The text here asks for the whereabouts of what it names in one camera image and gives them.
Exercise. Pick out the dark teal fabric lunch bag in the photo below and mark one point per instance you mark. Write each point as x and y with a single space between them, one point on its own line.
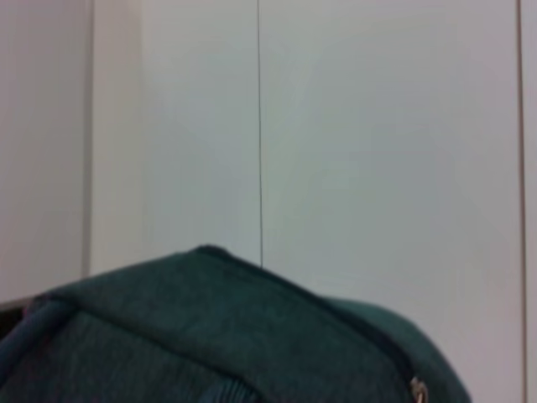
210 336

